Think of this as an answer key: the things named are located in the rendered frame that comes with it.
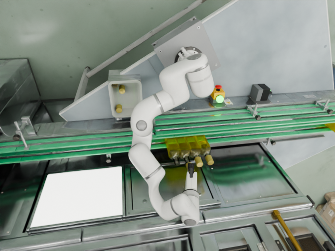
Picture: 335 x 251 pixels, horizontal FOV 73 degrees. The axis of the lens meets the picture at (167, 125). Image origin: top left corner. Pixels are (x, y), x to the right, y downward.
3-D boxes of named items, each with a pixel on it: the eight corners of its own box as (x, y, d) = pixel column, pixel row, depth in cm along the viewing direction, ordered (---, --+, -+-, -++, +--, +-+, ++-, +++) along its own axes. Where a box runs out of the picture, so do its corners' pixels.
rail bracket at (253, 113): (244, 108, 136) (254, 120, 126) (247, 97, 132) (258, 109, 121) (250, 107, 137) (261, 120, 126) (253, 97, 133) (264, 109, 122)
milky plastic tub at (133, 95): (112, 110, 135) (112, 118, 129) (107, 75, 122) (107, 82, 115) (141, 108, 138) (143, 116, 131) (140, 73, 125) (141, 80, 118)
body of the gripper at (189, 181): (198, 204, 103) (197, 185, 112) (200, 189, 97) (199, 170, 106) (181, 202, 104) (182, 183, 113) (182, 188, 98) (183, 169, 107)
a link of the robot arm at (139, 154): (177, 154, 87) (173, 150, 102) (143, 109, 86) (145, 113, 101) (142, 180, 86) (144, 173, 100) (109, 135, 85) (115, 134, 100)
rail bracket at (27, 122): (32, 129, 130) (18, 156, 112) (22, 104, 120) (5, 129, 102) (41, 128, 131) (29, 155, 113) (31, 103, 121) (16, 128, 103)
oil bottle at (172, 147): (163, 137, 138) (170, 161, 121) (163, 129, 135) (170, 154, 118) (172, 136, 139) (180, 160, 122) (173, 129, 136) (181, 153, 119)
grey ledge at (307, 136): (192, 139, 156) (197, 150, 147) (194, 129, 151) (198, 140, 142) (314, 128, 171) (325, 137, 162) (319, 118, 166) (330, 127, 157)
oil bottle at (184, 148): (173, 136, 139) (180, 161, 122) (173, 129, 136) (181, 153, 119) (182, 136, 140) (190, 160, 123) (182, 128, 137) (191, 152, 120)
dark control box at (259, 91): (249, 94, 147) (255, 101, 140) (251, 83, 142) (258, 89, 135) (260, 94, 148) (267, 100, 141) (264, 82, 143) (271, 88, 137)
